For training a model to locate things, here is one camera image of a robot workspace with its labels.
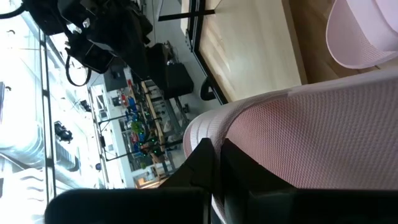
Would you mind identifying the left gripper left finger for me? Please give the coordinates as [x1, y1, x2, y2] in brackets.
[44, 138, 216, 224]

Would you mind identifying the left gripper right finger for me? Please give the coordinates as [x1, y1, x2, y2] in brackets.
[220, 138, 398, 224]

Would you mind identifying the pink rubber slide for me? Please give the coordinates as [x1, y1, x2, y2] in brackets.
[325, 0, 398, 70]
[182, 67, 398, 224]

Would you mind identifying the wooden shelf with black frame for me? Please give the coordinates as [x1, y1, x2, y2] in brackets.
[157, 0, 309, 104]

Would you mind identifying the wooden workbench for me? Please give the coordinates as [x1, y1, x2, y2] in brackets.
[139, 80, 167, 162]

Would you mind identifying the black cabinet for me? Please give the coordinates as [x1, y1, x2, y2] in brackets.
[146, 42, 195, 100]

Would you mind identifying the black ceiling spotlight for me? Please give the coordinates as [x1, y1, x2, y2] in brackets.
[54, 120, 74, 144]

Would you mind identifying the black metal table frame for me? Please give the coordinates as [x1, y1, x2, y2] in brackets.
[185, 0, 233, 105]

